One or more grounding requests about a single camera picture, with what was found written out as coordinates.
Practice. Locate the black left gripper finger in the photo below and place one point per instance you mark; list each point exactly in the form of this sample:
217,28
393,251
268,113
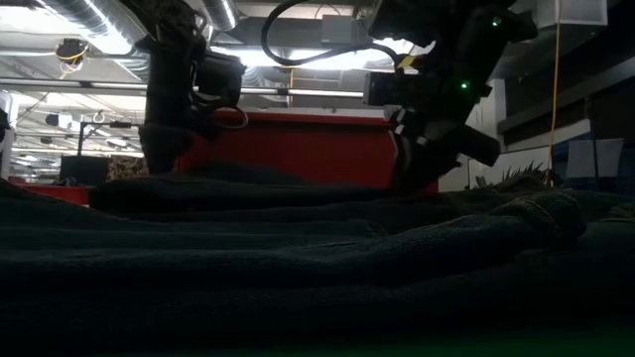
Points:
166,151

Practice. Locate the dark blue jeans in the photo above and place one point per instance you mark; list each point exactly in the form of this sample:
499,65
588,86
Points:
297,258

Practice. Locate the black ceiling camera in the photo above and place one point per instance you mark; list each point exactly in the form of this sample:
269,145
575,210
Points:
72,49

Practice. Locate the black metal rack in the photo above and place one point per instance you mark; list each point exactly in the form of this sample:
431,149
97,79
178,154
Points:
89,129

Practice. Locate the black box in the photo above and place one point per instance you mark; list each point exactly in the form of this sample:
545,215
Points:
84,168

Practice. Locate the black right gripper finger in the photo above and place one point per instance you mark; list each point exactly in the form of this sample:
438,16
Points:
421,158
478,149

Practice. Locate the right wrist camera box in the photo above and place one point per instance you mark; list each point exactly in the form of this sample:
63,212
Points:
397,89

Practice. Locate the succulent plant in black pot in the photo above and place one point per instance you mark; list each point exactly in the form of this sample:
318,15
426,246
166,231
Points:
516,176

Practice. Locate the long ceiling light strip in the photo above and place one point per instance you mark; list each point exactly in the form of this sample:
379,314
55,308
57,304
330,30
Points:
307,92

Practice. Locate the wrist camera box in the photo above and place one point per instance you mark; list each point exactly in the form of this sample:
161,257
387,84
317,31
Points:
220,79
397,89

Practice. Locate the red flat crate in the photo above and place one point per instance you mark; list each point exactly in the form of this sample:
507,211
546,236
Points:
54,193

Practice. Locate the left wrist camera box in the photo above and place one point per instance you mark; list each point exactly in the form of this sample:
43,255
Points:
220,79

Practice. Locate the patterned box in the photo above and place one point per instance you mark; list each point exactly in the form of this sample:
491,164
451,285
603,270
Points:
126,167

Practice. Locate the red plastic laundry bin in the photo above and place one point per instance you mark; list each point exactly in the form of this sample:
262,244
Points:
307,149

